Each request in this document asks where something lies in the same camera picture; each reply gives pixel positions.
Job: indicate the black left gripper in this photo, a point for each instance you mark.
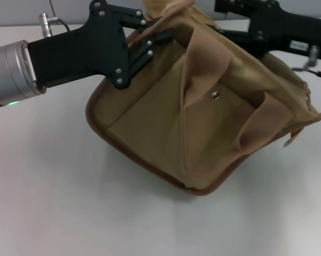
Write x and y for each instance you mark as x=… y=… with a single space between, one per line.
x=90 y=50

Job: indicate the khaki canvas food bag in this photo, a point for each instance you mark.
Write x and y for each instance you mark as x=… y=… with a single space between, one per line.
x=163 y=128

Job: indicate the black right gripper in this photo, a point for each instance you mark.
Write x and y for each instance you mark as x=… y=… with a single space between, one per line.
x=291 y=29

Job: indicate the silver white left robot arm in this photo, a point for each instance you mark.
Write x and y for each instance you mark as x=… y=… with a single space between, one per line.
x=8 y=74

